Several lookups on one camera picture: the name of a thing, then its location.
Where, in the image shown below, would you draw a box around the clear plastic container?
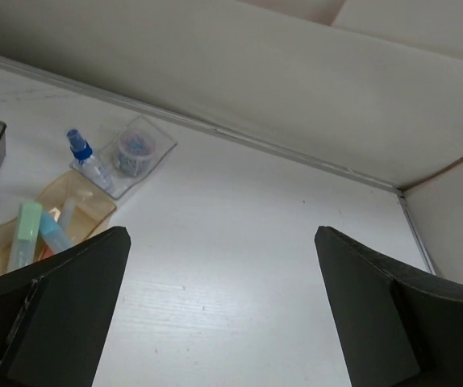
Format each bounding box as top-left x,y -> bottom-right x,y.
69,115 -> 178,201

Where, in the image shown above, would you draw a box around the blue clear highlighter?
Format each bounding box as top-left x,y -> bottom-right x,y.
39,211 -> 73,254

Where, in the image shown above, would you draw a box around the aluminium rail back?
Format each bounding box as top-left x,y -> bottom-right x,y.
0,56 -> 403,197

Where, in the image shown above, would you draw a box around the aluminium rail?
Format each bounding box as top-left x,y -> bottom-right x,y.
0,56 -> 403,197
397,191 -> 436,275

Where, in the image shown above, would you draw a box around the clear cup purple contents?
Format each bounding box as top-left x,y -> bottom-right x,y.
112,129 -> 156,177

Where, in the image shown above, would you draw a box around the aluminium rail right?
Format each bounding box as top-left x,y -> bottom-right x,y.
397,191 -> 436,275

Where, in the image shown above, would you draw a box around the small blue spray bottle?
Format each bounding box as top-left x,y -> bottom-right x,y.
66,128 -> 115,194

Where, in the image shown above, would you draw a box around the green clear highlighter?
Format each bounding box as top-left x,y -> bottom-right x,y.
6,202 -> 43,273

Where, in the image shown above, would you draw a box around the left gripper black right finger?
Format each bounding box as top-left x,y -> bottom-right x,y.
315,226 -> 463,386

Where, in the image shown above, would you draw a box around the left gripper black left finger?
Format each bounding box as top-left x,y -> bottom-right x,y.
0,227 -> 131,386

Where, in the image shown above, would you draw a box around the orange plastic container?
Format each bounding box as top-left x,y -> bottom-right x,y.
0,171 -> 117,276

